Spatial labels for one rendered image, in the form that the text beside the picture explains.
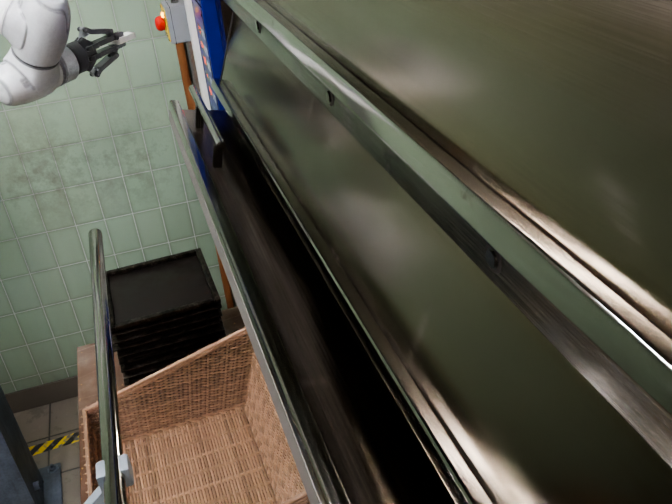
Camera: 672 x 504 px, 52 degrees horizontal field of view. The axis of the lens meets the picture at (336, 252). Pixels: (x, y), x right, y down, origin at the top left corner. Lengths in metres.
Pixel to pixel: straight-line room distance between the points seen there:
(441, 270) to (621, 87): 0.31
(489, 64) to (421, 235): 0.26
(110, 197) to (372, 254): 1.91
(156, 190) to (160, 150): 0.15
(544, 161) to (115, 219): 2.32
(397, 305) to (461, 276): 0.11
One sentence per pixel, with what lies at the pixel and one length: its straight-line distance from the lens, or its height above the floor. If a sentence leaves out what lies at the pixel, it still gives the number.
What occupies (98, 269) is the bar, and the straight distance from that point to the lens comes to 1.50.
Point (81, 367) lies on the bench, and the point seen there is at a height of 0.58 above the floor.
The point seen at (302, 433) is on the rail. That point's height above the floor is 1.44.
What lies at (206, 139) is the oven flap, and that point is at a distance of 1.37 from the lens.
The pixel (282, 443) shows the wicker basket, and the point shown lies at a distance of 1.65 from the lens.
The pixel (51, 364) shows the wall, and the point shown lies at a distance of 2.97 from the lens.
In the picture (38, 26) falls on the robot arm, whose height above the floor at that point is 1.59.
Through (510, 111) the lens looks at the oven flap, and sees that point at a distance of 0.43.
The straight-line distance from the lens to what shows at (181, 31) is 2.07.
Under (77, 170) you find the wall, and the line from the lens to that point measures 2.55.
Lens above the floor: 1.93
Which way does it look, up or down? 32 degrees down
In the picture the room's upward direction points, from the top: 5 degrees counter-clockwise
